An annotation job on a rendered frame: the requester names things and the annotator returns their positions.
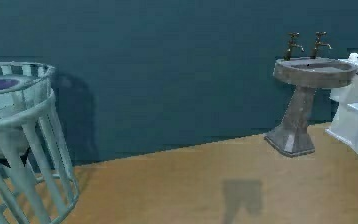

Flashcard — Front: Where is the grey stone pedestal sink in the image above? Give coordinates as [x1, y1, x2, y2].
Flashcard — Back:
[263, 56, 358, 158]

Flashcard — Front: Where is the pale green slatted bin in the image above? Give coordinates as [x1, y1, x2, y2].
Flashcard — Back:
[0, 61, 81, 224]

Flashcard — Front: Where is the brass tap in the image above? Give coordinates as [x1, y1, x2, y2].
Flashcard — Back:
[283, 31, 306, 62]
[309, 31, 333, 60]

